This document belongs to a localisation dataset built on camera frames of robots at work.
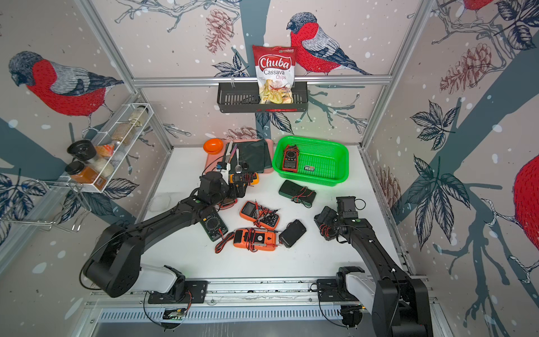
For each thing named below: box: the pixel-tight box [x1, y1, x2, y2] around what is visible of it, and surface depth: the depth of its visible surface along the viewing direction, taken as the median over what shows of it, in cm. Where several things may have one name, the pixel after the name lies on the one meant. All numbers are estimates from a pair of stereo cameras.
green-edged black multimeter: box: [197, 206, 229, 243], surface depth 88 cm
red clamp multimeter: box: [282, 144, 300, 173], surface depth 110 cm
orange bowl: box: [203, 137, 224, 156], surface depth 117 cm
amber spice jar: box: [64, 160, 108, 192], surface depth 62 cm
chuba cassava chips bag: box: [252, 44, 297, 105], surface depth 85 cm
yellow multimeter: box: [229, 172, 259, 192], surface depth 103 cm
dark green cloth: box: [228, 138, 273, 174], surface depth 120 cm
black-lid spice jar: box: [66, 139, 97, 161], surface depth 63 cm
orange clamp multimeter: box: [233, 228, 277, 252], surface depth 84 cm
